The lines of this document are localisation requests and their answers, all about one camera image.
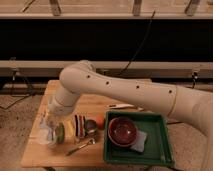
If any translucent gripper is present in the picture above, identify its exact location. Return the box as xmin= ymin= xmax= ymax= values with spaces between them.
xmin=42 ymin=112 xmax=64 ymax=130

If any light blue towel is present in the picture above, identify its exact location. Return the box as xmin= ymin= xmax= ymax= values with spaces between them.
xmin=37 ymin=119 xmax=55 ymax=144

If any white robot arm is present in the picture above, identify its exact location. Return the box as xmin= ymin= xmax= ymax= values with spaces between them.
xmin=47 ymin=60 xmax=213 ymax=171

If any green toy vegetable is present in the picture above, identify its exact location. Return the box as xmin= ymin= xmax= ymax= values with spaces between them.
xmin=55 ymin=123 xmax=65 ymax=144

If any yellow toy banana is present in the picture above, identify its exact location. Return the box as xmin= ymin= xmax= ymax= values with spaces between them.
xmin=66 ymin=121 xmax=75 ymax=137

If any striped layered cake slice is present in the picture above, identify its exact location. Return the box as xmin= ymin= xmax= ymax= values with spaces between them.
xmin=74 ymin=115 xmax=86 ymax=141

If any metal spoon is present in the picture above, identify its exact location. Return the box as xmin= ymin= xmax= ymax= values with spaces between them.
xmin=65 ymin=138 xmax=97 ymax=156

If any orange fruit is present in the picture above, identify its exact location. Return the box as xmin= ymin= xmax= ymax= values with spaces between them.
xmin=95 ymin=115 xmax=105 ymax=130

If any dark red bowl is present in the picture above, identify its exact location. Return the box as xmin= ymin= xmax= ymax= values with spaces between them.
xmin=107 ymin=117 xmax=138 ymax=147

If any light blue sponge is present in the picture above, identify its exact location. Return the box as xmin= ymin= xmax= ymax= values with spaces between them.
xmin=131 ymin=131 xmax=147 ymax=153

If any green plastic tray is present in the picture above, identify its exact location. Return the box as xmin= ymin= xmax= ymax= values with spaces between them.
xmin=103 ymin=111 xmax=175 ymax=167

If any white handled kitchen tool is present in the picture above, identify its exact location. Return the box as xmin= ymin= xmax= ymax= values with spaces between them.
xmin=107 ymin=104 xmax=144 ymax=111

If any black hanging cable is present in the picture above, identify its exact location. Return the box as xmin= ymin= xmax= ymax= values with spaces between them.
xmin=114 ymin=9 xmax=157 ymax=76

